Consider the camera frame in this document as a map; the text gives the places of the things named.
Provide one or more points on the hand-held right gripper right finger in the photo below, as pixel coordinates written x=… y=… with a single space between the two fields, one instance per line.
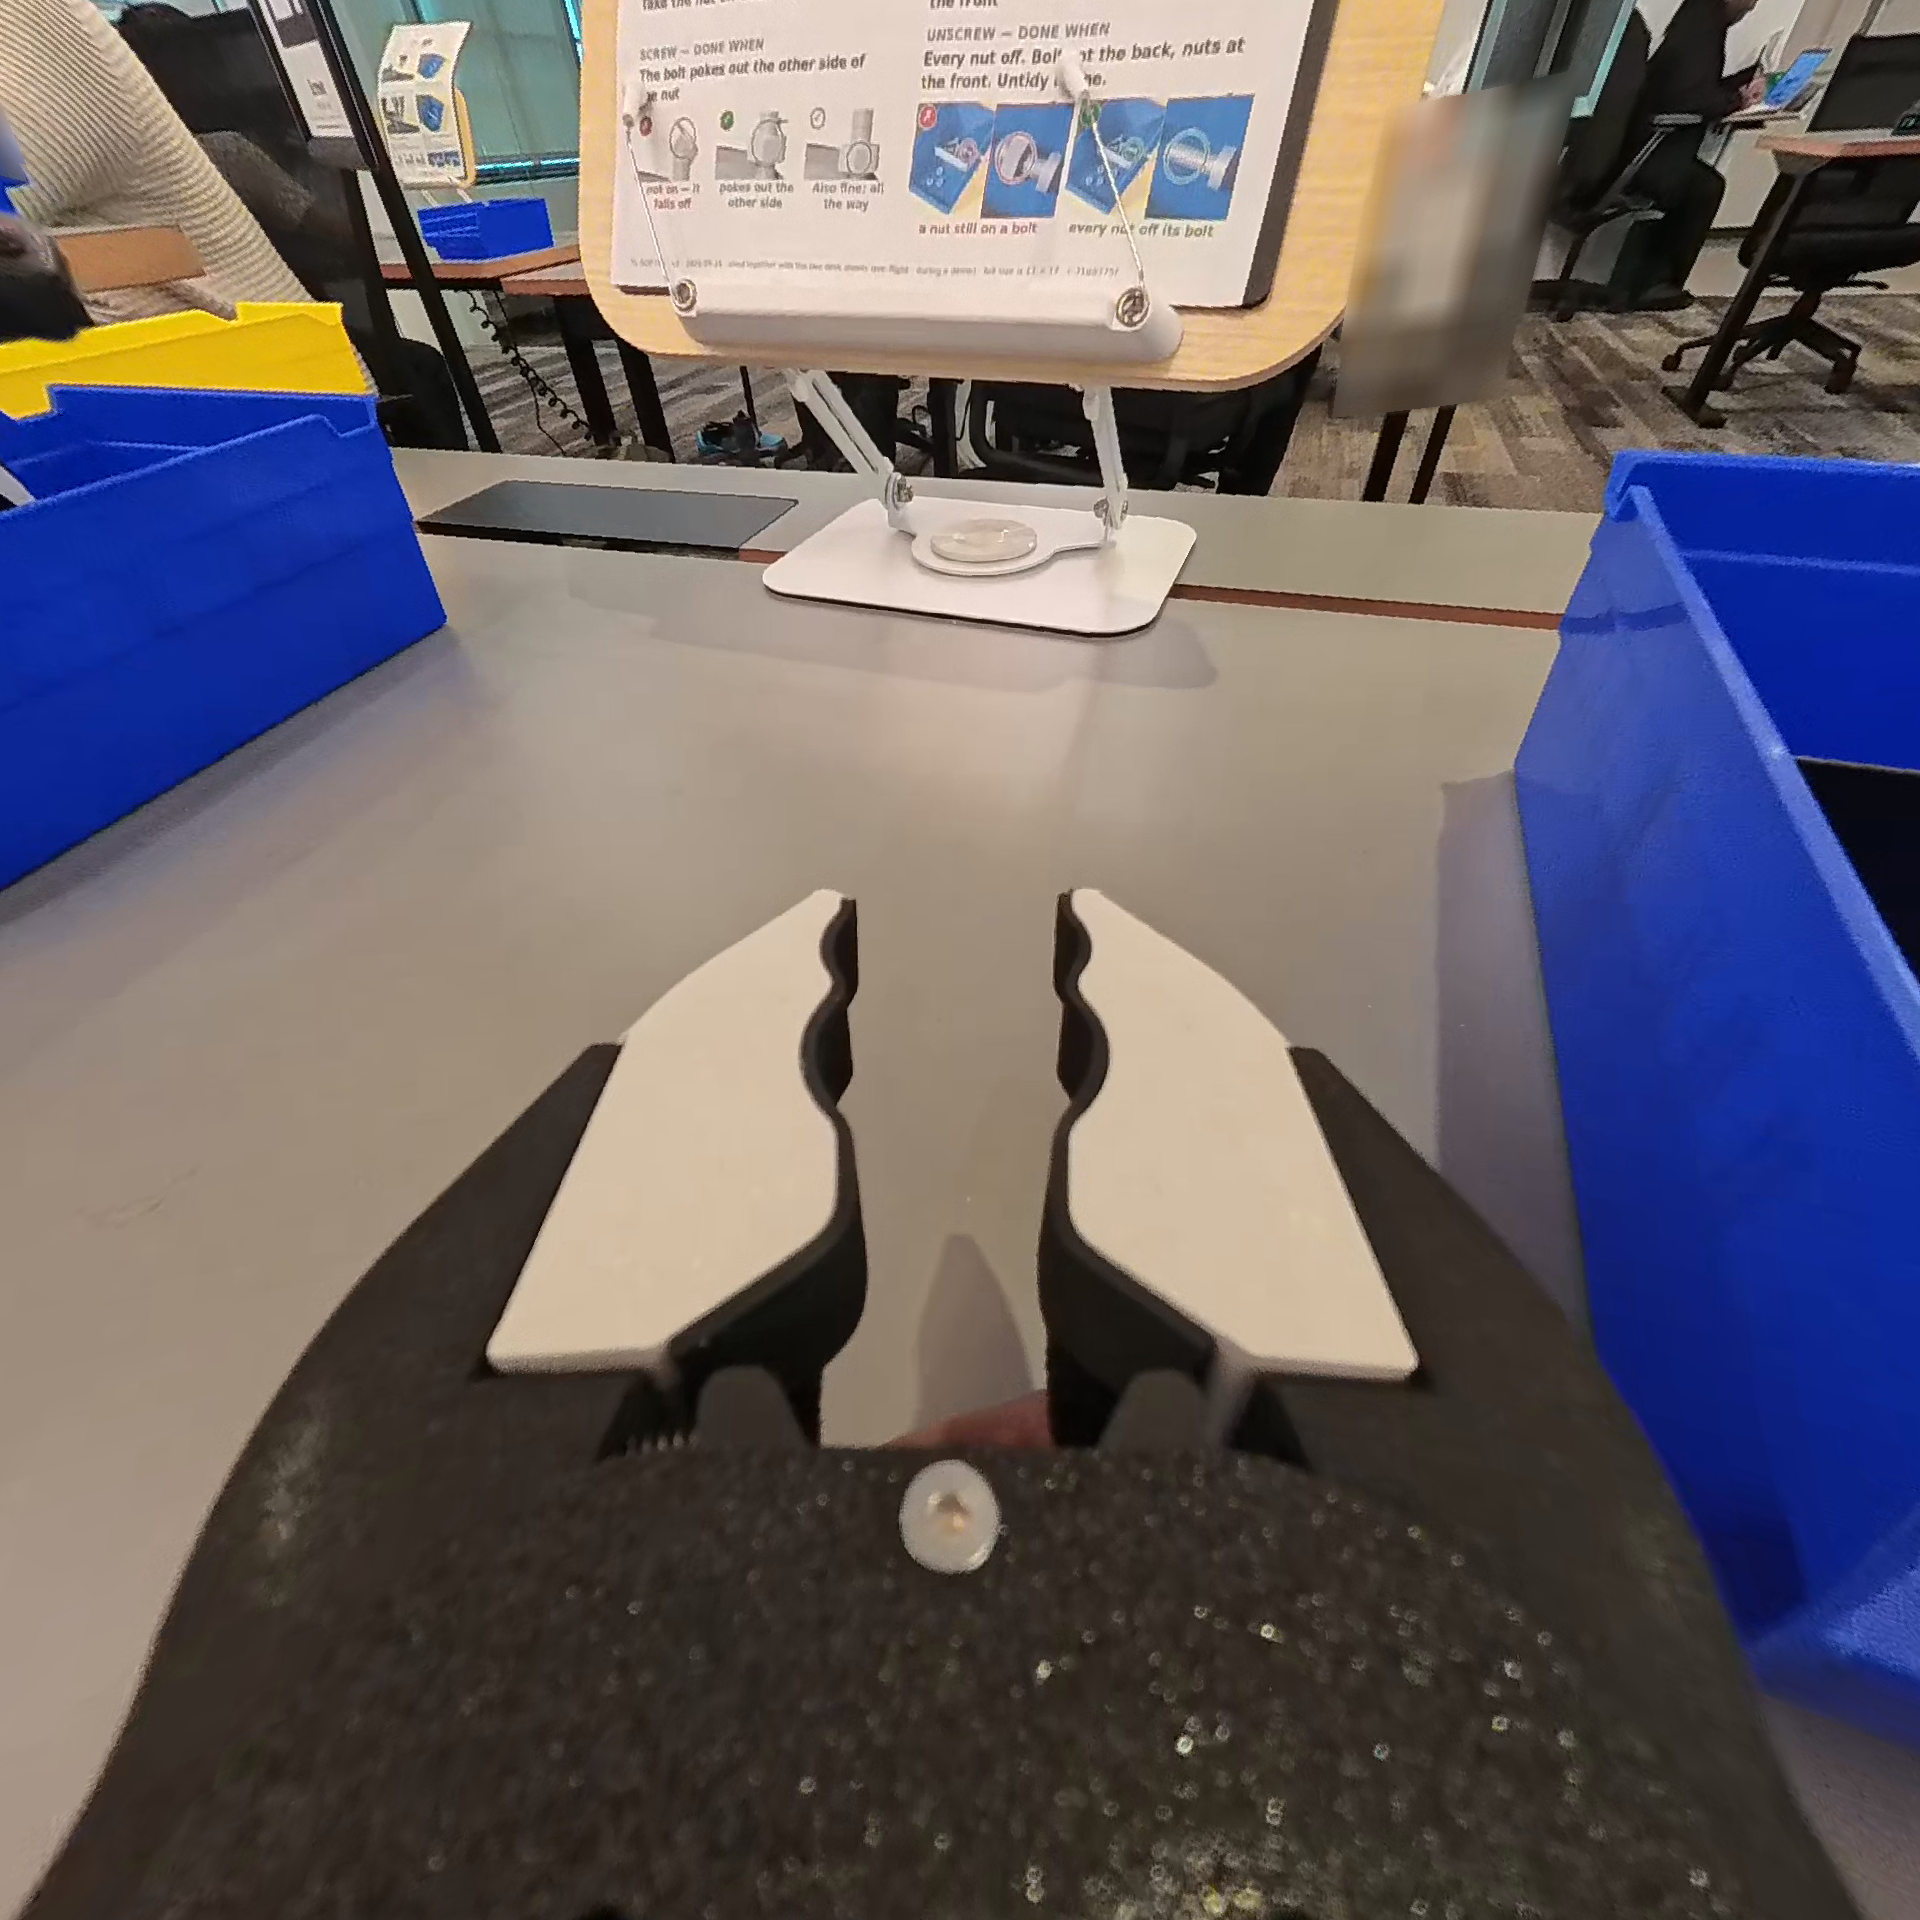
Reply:
x=1231 y=1186

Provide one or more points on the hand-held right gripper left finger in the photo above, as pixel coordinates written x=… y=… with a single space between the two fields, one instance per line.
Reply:
x=675 y=1186

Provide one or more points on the blue divided plastic bin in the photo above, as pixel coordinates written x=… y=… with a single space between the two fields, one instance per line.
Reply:
x=1680 y=1050
x=195 y=645

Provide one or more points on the yellow plastic bin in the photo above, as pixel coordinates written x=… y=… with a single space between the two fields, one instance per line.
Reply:
x=181 y=354

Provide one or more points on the wooden document stand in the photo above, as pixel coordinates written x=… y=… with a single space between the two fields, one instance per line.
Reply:
x=427 y=107

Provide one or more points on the wood edged work table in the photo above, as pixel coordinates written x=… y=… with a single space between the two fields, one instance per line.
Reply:
x=494 y=270

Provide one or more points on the black desk mat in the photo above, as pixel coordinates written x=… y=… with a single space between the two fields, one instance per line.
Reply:
x=600 y=516

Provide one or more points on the instruction board on white stand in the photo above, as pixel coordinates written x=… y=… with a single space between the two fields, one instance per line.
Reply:
x=1049 y=594

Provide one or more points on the printed instruction sheet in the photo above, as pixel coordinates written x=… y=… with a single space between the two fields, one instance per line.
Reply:
x=840 y=150

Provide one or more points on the brown top table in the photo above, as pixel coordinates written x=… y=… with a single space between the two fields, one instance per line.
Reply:
x=1830 y=147

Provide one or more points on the open laptop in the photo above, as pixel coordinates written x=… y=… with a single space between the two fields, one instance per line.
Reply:
x=1799 y=83

